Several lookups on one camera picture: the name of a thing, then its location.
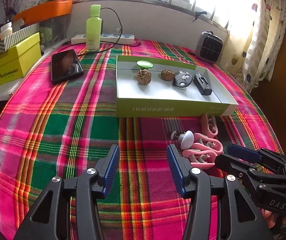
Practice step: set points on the grey space heater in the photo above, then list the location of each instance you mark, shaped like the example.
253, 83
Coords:
209, 47

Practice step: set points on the orange plastic tray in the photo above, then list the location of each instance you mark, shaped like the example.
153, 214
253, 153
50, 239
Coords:
48, 10

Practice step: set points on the dried purple flower branches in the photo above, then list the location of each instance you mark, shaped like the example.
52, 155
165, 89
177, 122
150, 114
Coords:
10, 5

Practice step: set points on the heart print curtain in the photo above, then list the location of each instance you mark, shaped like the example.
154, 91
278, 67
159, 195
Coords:
263, 30

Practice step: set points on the round black silver device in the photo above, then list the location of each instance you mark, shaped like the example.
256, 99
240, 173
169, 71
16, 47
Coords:
182, 80

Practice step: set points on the light green bottle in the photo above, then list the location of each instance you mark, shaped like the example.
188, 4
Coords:
94, 30

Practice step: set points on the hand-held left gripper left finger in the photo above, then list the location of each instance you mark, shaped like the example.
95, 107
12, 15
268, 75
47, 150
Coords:
109, 172

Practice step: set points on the person's right hand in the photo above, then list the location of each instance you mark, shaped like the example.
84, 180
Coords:
271, 218

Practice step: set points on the yellow cardboard box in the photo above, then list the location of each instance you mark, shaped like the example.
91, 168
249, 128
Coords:
10, 65

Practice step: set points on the pink plastic clip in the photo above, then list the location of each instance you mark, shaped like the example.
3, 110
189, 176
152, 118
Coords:
201, 158
206, 145
209, 127

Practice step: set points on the green cardboard box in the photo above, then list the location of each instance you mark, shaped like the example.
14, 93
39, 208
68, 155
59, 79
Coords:
163, 92

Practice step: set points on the black smartphone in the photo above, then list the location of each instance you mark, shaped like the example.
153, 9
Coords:
66, 66

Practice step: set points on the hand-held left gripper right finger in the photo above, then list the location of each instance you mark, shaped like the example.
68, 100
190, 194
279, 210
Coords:
176, 172

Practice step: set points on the stack of paper cards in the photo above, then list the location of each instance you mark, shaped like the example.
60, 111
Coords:
33, 3

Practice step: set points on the green white mushroom knob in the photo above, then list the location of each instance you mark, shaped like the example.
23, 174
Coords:
145, 64

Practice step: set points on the white jar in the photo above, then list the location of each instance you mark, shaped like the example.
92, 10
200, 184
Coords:
6, 31

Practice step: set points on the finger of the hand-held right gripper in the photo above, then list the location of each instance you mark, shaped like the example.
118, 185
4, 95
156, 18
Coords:
243, 153
233, 166

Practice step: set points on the black clip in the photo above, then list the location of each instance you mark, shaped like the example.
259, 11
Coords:
199, 15

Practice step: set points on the clear plastic container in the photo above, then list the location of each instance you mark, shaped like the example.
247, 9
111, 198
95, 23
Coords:
54, 31

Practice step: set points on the brown walnut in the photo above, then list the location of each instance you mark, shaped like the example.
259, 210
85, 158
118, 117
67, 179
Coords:
143, 76
167, 74

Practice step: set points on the white oval knob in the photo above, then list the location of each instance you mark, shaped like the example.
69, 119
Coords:
188, 140

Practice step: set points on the small silver round case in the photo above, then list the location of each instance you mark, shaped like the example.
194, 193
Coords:
183, 72

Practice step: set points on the small black rectangular device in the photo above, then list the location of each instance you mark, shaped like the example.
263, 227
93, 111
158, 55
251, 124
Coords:
203, 84

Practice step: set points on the grey white striped box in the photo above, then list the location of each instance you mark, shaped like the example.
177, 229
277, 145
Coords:
20, 33

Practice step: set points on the white power strip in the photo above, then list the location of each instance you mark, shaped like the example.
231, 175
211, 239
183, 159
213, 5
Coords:
118, 38

